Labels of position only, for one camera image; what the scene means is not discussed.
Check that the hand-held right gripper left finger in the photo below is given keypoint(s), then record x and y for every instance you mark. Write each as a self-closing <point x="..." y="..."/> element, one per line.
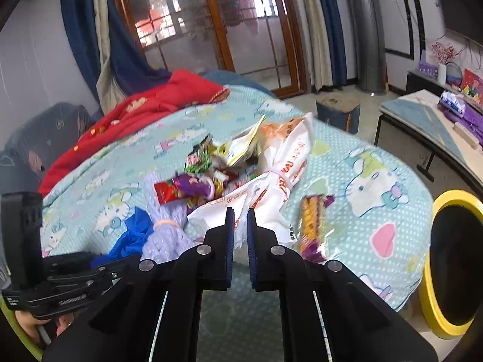
<point x="228" y="250"/>

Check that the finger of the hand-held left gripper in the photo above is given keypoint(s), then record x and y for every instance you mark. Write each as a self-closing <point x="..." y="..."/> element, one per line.
<point x="117" y="262"/>

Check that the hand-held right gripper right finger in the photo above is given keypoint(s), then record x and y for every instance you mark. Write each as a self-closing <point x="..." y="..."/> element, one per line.
<point x="252" y="250"/>

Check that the blue plastic bag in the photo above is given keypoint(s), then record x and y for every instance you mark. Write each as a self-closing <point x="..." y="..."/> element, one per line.
<point x="132" y="233"/>

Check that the white plastic bag orange print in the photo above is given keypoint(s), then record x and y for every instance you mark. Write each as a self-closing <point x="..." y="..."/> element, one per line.
<point x="283" y="151"/>

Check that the yellow trash bin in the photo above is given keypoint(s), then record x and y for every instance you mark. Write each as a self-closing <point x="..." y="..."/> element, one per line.
<point x="439" y="203"/>

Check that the person's left hand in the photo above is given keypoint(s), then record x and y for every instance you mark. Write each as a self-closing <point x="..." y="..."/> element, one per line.
<point x="63" y="324"/>

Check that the translucent plastic bag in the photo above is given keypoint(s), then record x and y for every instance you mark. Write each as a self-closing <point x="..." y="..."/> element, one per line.
<point x="166" y="241"/>

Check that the purple biscuit packet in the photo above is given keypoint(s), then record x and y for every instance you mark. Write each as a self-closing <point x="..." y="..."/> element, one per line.
<point x="311" y="222"/>

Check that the purple candy wrapper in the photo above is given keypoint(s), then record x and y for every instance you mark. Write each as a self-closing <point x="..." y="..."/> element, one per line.
<point x="192" y="184"/>

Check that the red foil wrapper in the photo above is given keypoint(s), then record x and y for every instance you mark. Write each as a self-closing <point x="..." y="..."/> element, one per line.
<point x="166" y="192"/>

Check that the dark blue patterned sofa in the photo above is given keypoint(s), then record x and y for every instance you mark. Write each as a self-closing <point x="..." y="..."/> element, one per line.
<point x="37" y="139"/>

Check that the green snack wrapper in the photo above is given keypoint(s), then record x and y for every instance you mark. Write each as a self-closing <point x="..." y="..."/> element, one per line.
<point x="196" y="160"/>

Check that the yellow white snack packet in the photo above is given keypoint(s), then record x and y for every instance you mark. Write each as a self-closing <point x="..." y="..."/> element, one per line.
<point x="241" y="147"/>

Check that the cat printed turquoise blanket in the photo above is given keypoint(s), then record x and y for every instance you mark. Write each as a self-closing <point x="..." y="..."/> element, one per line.
<point x="339" y="151"/>

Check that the red blanket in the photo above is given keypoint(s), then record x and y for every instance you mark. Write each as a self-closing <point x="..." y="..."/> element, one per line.
<point x="151" y="113"/>

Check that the blue storage stool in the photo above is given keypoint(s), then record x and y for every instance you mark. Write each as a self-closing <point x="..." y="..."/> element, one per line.
<point x="337" y="115"/>

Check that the blue denim cloth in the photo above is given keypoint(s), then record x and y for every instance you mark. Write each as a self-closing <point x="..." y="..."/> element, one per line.
<point x="226" y="77"/>

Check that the coffee table with drawers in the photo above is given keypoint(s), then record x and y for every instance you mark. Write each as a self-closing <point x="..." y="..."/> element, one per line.
<point x="415" y="117"/>

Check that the blue curtain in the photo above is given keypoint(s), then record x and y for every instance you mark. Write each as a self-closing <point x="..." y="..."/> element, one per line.
<point x="124" y="45"/>
<point x="332" y="26"/>

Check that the beige curtain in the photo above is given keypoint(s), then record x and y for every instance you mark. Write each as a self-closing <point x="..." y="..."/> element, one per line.
<point x="313" y="26"/>
<point x="102" y="26"/>

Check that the wooden glass door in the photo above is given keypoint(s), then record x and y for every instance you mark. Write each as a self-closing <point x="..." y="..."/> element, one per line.
<point x="211" y="15"/>

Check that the beige power strip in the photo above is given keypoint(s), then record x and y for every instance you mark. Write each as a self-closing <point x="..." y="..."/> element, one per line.
<point x="465" y="134"/>

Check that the pink hanging clothes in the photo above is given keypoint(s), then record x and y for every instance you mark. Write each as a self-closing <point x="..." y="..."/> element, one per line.
<point x="241" y="3"/>

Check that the white tissue pack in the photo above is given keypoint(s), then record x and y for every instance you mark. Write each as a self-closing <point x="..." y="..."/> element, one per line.
<point x="451" y="102"/>

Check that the grey tower air conditioner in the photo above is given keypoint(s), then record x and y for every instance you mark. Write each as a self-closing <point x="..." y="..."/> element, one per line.
<point x="366" y="26"/>

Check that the purple backpack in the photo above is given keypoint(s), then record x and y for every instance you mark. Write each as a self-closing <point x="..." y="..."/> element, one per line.
<point x="471" y="122"/>

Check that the purple tissue box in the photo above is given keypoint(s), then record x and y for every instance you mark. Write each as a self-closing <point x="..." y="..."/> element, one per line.
<point x="428" y="64"/>

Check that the white vase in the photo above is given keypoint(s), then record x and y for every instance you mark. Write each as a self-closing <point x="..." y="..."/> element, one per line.
<point x="442" y="74"/>

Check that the colourful painting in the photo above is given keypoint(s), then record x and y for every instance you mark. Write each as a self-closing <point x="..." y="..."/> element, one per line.
<point x="473" y="85"/>

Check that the red flower branches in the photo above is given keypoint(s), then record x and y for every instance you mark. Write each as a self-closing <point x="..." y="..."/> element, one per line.
<point x="445" y="51"/>

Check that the black television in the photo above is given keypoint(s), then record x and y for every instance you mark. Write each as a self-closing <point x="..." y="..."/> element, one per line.
<point x="464" y="3"/>

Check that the round black frame ornament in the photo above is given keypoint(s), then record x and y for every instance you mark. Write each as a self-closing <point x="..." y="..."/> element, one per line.
<point x="454" y="75"/>

